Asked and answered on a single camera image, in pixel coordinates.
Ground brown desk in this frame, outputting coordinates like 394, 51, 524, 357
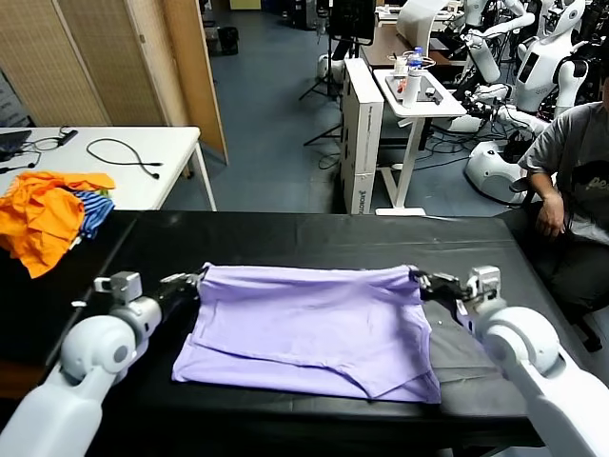
359, 26, 470, 70

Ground white rolling cart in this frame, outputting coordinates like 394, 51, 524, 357
373, 68, 469, 217

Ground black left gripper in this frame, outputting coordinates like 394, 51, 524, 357
154, 270, 208, 320

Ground person forearm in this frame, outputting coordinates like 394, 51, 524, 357
524, 168, 565, 204

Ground grey stacked boxes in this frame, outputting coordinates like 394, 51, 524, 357
0, 66, 35, 129

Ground black power adapter with cable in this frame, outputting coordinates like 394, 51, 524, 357
21, 127, 80, 153

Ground black tripod stand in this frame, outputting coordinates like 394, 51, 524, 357
298, 35, 344, 103

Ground dark laptop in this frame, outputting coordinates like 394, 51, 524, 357
0, 129, 34, 162

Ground tall white cardboard box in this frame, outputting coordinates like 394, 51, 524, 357
339, 57, 385, 216

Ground wooden folding screen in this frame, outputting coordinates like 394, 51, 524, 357
0, 0, 230, 167

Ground black trash bin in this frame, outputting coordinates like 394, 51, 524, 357
219, 27, 241, 57

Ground blue striped garment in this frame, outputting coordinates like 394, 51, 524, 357
75, 189, 117, 241

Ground white humanoid robot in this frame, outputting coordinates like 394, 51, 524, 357
457, 0, 537, 87
494, 0, 594, 139

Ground person hand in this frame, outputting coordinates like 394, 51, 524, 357
536, 193, 568, 237

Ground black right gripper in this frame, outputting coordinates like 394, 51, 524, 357
412, 269, 472, 318

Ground seated person grey shirt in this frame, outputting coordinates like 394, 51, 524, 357
494, 70, 609, 320

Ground black looped cable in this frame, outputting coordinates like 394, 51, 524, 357
86, 137, 165, 181

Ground black monitor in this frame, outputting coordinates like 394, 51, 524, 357
327, 0, 378, 48

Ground white bottle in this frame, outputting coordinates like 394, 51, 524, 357
403, 65, 424, 109

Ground white table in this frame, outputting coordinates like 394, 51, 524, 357
0, 126, 219, 212

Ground white curved shell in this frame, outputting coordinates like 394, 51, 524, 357
396, 0, 451, 50

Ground black side table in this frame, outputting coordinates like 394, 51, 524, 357
0, 209, 139, 367

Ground black table cover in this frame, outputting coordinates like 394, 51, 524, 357
45, 209, 609, 451

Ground orange garment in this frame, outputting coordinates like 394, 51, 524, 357
0, 169, 118, 279

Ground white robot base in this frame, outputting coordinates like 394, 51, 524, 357
463, 140, 530, 206

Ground white round device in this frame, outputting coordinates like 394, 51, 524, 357
317, 54, 347, 83

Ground lavender t-shirt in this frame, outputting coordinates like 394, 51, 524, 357
170, 261, 443, 406

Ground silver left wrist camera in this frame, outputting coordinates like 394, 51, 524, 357
92, 270, 144, 307

